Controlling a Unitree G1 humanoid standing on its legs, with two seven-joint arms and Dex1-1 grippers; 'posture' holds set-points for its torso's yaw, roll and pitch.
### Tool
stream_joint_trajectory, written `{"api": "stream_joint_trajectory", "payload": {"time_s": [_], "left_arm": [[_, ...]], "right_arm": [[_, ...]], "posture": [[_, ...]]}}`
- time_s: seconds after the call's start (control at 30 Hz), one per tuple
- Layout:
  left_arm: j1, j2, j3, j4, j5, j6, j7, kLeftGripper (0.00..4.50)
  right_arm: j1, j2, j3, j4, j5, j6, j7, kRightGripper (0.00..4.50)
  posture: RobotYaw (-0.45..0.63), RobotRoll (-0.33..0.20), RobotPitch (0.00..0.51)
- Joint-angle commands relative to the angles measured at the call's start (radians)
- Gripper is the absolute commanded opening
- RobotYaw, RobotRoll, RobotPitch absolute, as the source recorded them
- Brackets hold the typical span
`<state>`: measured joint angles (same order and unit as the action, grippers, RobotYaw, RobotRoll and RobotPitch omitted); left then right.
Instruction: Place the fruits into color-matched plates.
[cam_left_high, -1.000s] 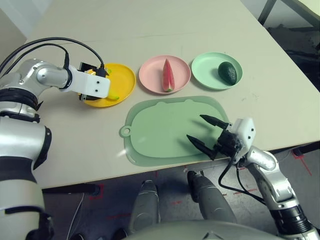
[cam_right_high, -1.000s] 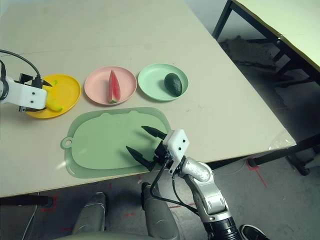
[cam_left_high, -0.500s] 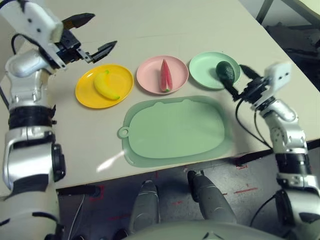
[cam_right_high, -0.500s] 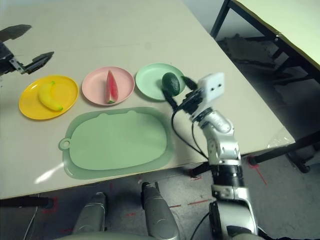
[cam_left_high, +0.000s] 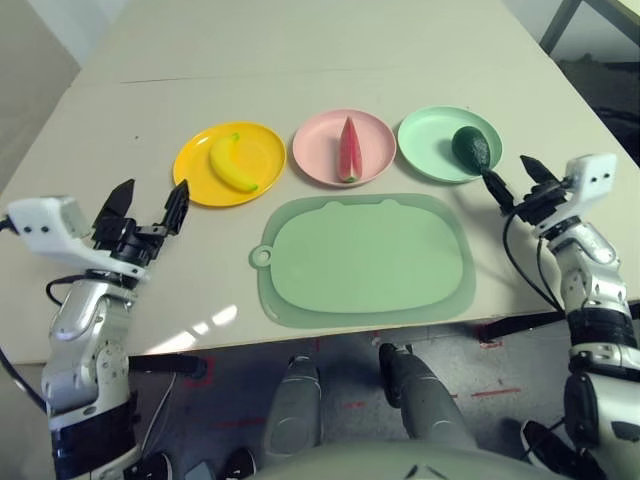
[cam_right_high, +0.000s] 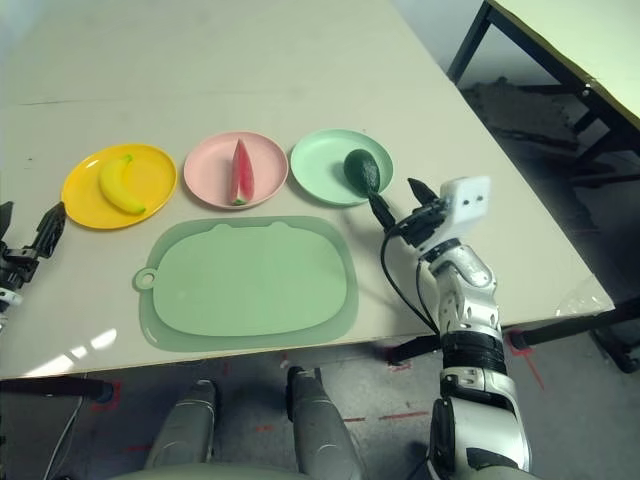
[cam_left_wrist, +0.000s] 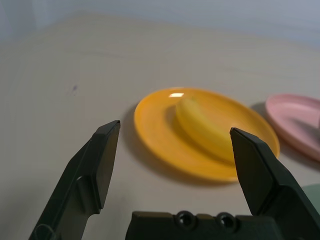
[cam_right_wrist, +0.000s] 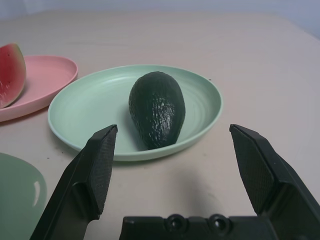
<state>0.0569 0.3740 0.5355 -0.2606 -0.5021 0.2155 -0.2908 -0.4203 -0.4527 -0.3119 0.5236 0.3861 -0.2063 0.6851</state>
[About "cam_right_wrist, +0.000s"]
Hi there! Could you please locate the dark green avocado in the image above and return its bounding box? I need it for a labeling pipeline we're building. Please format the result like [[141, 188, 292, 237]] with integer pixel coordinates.
[[128, 71, 186, 150]]

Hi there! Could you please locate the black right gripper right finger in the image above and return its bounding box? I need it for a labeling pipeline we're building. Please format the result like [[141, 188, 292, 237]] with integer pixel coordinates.
[[229, 123, 320, 240]]

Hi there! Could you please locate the red watermelon slice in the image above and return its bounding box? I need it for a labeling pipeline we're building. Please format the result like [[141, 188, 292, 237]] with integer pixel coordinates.
[[0, 42, 27, 110]]

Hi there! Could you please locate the light green round plate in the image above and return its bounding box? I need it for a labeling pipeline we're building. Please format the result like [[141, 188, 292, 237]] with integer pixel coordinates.
[[47, 64, 223, 162]]

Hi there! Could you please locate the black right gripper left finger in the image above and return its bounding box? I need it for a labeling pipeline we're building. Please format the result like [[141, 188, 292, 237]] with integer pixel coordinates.
[[29, 124, 118, 240]]

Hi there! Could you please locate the green cutting board tray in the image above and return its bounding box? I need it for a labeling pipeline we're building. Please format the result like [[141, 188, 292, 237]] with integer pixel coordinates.
[[0, 152, 48, 240]]

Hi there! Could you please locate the pink round plate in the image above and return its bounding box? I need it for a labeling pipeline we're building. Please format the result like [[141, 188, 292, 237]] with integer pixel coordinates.
[[0, 55, 79, 123]]

